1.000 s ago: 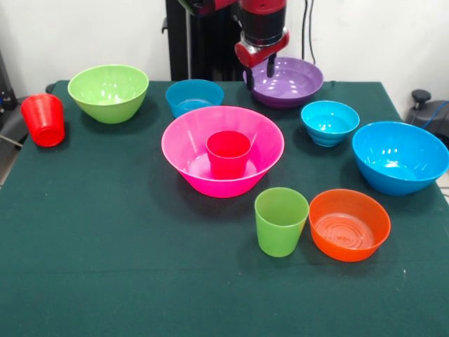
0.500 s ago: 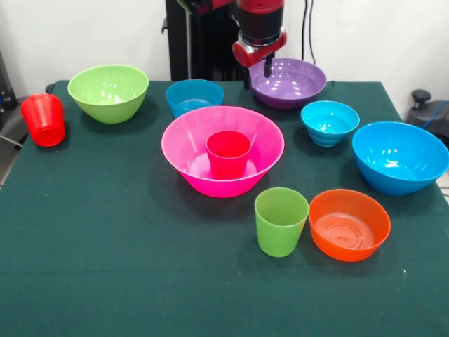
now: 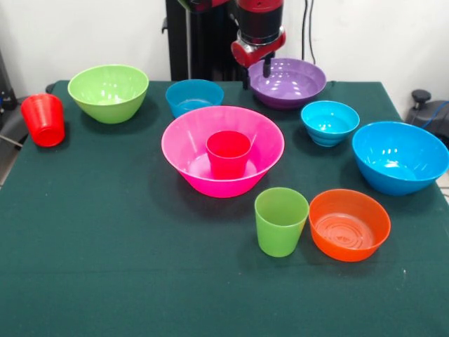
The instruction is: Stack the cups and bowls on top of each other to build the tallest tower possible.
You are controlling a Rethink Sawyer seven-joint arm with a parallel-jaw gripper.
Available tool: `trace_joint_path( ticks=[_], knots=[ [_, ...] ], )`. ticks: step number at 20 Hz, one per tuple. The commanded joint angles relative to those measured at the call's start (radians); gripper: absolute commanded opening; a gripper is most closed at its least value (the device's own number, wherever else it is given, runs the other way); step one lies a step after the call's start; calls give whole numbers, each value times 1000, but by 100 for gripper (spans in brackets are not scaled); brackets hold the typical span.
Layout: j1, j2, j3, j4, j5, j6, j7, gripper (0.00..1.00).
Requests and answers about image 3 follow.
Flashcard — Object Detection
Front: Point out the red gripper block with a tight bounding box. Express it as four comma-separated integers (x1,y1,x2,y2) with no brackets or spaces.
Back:
230,29,287,91

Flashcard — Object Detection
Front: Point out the purple bowl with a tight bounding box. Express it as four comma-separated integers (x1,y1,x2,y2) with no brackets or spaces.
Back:
247,58,328,110

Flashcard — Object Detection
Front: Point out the crimson cup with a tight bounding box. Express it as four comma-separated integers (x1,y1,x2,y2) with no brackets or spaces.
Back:
206,130,253,179

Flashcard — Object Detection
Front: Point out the large pink bowl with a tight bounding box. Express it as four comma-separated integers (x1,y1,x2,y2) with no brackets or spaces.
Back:
161,105,286,199

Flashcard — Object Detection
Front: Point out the blue straight-sided bowl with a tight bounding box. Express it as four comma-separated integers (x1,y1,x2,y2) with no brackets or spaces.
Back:
165,79,225,119

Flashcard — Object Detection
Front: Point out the small cyan ribbed bowl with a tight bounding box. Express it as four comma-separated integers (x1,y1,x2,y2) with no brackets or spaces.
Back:
300,100,361,147

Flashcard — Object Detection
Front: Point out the lime green bowl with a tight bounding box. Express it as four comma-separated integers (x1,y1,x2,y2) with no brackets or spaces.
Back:
67,64,150,124

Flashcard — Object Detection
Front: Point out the green cup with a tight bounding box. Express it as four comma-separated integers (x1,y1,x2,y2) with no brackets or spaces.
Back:
254,187,310,258

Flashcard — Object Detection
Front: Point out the large blue bowl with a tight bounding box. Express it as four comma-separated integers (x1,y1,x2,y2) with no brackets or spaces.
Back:
351,121,449,197

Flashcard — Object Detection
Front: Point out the black knob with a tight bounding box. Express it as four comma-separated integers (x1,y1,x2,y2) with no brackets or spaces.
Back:
411,89,431,112

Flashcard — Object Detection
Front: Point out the orange bowl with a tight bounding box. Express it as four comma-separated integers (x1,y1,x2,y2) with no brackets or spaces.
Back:
308,189,391,263

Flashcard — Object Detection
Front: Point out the red ribbed cup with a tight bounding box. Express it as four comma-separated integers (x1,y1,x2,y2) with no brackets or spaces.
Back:
20,93,66,147

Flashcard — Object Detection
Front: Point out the dark green table cloth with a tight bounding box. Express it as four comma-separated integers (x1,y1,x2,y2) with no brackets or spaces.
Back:
0,79,449,337

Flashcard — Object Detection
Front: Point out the grey chair base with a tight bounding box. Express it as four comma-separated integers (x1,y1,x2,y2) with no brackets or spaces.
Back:
0,94,47,150

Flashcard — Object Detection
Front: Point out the black equipment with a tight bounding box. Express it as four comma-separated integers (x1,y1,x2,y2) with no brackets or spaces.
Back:
0,48,17,122

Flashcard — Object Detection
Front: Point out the black wall cable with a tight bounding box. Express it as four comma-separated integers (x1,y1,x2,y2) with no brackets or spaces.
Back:
301,0,317,67

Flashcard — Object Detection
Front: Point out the grey base with blue cable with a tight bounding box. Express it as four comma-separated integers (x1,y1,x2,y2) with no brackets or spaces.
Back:
405,100,449,138

